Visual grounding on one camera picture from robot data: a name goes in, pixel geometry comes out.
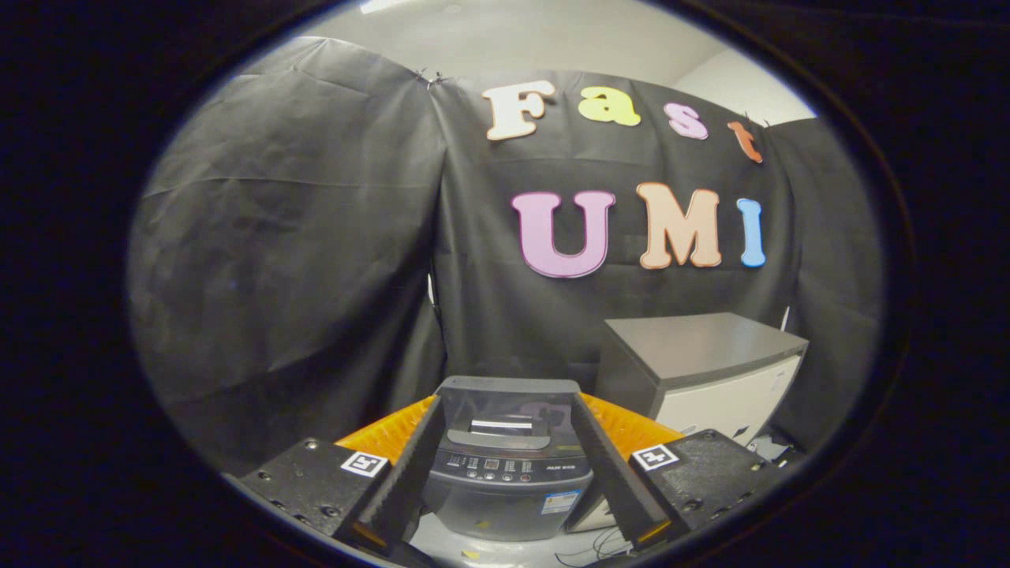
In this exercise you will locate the beige cabinet with dark top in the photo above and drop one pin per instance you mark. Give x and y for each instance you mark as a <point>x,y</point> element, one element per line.
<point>710,347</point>

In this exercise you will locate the black backdrop cloth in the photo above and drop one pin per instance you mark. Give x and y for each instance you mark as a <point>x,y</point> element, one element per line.
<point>276,237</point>

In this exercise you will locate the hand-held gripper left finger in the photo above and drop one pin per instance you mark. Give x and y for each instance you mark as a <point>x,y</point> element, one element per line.
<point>406,481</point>

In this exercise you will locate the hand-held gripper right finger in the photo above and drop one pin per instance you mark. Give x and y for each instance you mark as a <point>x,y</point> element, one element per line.
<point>611,473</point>

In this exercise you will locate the grey washing machine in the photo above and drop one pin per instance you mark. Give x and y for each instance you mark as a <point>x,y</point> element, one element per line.
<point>505,505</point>

